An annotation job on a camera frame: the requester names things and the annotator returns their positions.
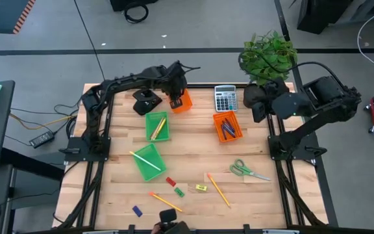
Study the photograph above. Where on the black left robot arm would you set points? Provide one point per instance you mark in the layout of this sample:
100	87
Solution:
122	83

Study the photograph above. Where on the red eraser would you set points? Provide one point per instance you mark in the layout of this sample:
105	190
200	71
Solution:
170	181

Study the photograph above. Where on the green potted plant black pot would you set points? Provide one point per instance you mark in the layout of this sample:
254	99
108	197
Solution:
271	48

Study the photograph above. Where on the black power adapter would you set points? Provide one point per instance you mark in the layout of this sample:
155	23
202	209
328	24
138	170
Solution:
41	139

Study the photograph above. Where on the orange black striped mat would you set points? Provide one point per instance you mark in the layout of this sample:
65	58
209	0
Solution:
2	16

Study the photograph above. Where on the orange plastic basket bin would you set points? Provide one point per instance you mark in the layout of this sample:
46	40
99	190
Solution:
219	136
187	104

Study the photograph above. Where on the green plastic basket bin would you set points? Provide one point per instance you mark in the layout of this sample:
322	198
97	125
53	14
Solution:
149	135
154	174

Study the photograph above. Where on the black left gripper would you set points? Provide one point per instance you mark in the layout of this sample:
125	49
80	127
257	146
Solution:
174	81

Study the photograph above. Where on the blue eraser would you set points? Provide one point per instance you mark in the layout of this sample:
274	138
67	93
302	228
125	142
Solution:
137	211

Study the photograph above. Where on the silver frame bracket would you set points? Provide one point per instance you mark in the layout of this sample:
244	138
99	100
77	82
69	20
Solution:
281	232
101	232

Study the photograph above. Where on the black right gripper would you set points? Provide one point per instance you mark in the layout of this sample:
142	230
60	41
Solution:
273	91

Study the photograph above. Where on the yellow sharpener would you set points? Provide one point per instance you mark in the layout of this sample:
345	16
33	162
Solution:
201	187

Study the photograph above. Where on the black floor cabinet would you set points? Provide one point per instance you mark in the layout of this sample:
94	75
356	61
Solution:
320	14

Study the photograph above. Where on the black frame clamp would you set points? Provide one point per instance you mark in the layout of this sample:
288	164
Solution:
246	229
131	229

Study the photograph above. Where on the purple crayon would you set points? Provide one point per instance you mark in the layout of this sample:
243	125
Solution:
230	129
223	131
228	123

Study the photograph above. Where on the grey desk calculator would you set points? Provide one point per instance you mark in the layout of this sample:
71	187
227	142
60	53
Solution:
226	100

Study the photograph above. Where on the black equipment case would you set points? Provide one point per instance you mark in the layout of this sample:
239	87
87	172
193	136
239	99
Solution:
122	4

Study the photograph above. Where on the green eraser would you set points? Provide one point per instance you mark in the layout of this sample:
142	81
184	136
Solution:
179	192

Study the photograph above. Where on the person's hand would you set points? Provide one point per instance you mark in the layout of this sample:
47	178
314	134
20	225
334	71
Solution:
156	229

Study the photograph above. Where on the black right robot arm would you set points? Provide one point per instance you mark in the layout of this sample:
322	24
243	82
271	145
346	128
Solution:
330	97

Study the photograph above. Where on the black handheld camera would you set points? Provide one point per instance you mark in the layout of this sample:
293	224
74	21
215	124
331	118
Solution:
168	215

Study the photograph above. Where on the blue crayon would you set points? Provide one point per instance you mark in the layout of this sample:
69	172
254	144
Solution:
231	133

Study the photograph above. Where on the yellow pencil orange end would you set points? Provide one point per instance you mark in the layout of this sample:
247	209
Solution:
166	201

